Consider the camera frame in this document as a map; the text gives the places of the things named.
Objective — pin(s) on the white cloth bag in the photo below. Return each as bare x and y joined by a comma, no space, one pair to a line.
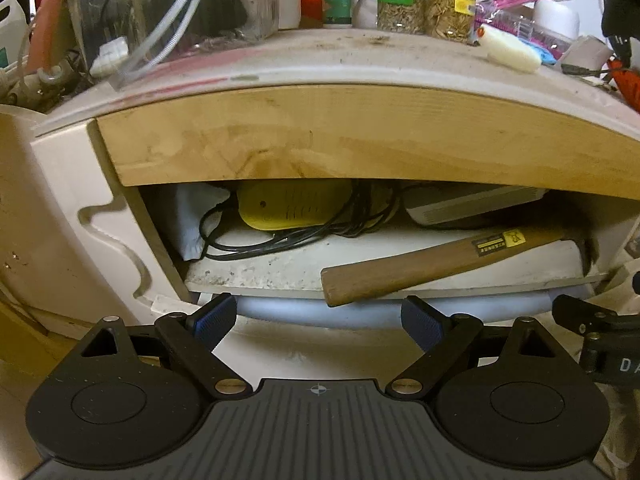
185,205

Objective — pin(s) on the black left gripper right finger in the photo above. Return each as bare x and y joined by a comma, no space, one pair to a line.
446,342

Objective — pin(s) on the white cabinet frame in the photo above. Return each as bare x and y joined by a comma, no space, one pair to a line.
111,223

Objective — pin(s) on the yellow shoe dryer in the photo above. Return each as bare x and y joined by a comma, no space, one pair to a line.
279,205

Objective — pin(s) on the white vented electronic box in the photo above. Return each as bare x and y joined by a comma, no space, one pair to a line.
439,203

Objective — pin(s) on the white drawer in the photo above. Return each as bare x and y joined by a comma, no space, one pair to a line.
305,339

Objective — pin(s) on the wooden table top board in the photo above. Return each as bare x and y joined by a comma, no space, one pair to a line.
369,132

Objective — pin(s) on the clear plastic container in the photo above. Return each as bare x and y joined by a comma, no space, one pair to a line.
124,40

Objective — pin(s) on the white foam paint roller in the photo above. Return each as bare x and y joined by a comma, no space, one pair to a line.
507,50

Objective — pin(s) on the jar with yellow label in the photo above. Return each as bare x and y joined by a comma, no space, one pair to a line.
450,19

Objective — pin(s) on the wooden handled hammer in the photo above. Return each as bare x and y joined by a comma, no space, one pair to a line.
380,277

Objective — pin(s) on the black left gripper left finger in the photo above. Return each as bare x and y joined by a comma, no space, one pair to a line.
191,340

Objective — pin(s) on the pink plastic package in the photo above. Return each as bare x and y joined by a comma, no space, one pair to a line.
548,26

